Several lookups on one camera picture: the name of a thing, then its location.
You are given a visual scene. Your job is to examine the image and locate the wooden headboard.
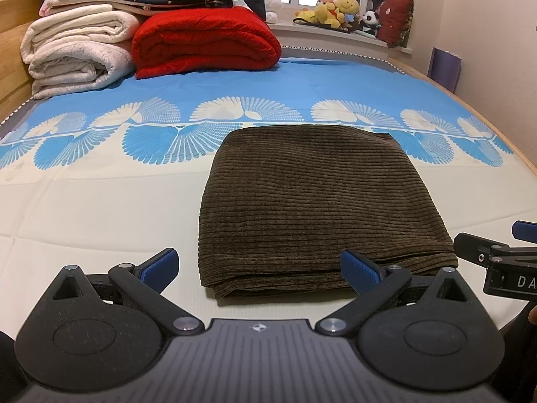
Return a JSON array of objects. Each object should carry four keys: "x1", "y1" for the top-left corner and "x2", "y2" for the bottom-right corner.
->
[{"x1": 0, "y1": 0, "x2": 55, "y2": 115}]

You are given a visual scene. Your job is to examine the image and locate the wooden bed frame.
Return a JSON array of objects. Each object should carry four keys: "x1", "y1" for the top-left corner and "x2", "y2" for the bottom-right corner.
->
[{"x1": 390, "y1": 56, "x2": 537, "y2": 177}]

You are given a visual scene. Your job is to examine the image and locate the brown corduroy pants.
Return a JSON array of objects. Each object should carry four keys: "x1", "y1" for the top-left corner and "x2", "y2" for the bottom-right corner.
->
[{"x1": 198, "y1": 125, "x2": 459, "y2": 303}]

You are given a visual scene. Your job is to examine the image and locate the white plush toy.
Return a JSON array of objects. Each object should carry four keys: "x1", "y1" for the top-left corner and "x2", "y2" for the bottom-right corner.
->
[{"x1": 263, "y1": 0, "x2": 283, "y2": 24}]

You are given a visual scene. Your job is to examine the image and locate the purple paper bag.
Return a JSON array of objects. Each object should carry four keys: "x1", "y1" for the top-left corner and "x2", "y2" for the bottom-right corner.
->
[{"x1": 428, "y1": 47, "x2": 462, "y2": 93}]

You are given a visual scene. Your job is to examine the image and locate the panda plush toy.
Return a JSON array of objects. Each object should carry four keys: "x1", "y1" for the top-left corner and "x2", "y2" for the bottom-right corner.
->
[{"x1": 361, "y1": 10, "x2": 382, "y2": 37}]

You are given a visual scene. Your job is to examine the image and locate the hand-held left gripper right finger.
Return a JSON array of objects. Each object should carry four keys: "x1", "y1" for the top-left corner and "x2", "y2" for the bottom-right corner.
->
[{"x1": 314, "y1": 250, "x2": 468, "y2": 337}]

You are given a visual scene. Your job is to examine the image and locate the yellow bear plush toy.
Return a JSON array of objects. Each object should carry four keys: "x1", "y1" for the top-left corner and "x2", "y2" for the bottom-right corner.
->
[{"x1": 314, "y1": 0, "x2": 342, "y2": 28}]

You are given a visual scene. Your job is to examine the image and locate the yellow lying plush toy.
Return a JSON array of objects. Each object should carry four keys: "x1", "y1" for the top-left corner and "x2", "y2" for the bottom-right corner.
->
[{"x1": 294, "y1": 8, "x2": 324, "y2": 25}]

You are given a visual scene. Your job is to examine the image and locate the red folded blanket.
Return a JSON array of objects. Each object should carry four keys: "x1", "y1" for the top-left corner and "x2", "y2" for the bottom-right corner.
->
[{"x1": 131, "y1": 6, "x2": 283, "y2": 80}]

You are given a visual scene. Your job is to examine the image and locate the cream fleece folded blanket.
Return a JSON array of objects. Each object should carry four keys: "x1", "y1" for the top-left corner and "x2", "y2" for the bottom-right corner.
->
[{"x1": 21, "y1": 4, "x2": 141, "y2": 100}]

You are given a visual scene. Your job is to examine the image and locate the navy starry folded quilt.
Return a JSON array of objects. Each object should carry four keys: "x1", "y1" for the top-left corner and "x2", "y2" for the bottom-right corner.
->
[{"x1": 46, "y1": 0, "x2": 235, "y2": 14}]

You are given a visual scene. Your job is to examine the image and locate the red patterned pillow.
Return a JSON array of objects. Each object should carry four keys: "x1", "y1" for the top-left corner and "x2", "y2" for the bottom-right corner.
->
[{"x1": 375, "y1": 0, "x2": 415, "y2": 49}]

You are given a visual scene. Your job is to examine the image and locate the blue leaf printed bed sheet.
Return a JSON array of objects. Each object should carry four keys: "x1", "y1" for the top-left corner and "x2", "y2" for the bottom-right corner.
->
[{"x1": 0, "y1": 56, "x2": 537, "y2": 345}]

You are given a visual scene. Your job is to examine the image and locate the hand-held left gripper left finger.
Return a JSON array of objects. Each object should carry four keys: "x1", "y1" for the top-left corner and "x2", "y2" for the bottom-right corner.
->
[{"x1": 50, "y1": 248, "x2": 206, "y2": 337}]

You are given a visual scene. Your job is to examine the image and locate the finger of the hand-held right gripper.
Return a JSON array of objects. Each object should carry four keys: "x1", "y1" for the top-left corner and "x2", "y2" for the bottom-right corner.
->
[
  {"x1": 453, "y1": 232, "x2": 510, "y2": 266},
  {"x1": 512, "y1": 220, "x2": 537, "y2": 245}
]

